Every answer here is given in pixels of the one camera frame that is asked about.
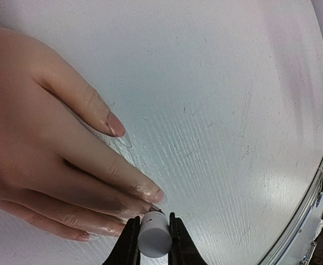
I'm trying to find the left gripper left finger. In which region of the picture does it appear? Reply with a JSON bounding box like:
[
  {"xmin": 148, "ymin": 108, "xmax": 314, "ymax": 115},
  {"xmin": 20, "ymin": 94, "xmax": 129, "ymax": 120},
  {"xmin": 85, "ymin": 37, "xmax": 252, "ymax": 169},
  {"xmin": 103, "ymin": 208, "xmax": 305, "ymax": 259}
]
[{"xmin": 103, "ymin": 216, "xmax": 141, "ymax": 265}]

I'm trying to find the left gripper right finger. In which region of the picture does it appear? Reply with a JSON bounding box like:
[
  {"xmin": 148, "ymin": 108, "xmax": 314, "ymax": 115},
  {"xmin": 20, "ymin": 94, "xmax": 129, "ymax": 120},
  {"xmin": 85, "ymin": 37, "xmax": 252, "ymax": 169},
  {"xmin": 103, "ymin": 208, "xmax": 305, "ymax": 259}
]
[{"xmin": 168, "ymin": 213, "xmax": 205, "ymax": 265}]

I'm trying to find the white nail polish cap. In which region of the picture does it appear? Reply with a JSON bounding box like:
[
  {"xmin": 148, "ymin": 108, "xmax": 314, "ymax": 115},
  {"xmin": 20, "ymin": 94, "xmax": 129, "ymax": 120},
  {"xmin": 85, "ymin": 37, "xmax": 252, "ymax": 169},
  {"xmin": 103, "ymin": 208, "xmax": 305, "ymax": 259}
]
[{"xmin": 137, "ymin": 211, "xmax": 172, "ymax": 258}]

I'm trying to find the mannequin hand with long nails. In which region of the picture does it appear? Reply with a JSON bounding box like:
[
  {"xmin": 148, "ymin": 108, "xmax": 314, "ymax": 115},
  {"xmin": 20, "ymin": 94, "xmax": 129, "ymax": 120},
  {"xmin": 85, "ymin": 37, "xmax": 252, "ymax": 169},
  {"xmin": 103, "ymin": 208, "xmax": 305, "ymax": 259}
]
[{"xmin": 0, "ymin": 28, "xmax": 166, "ymax": 241}]

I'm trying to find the aluminium front rail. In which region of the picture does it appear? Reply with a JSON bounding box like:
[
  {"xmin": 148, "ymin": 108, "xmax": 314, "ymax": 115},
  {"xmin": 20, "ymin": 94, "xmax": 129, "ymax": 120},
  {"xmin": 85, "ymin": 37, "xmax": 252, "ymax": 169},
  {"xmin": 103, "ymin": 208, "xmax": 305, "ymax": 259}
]
[{"xmin": 259, "ymin": 157, "xmax": 323, "ymax": 264}]

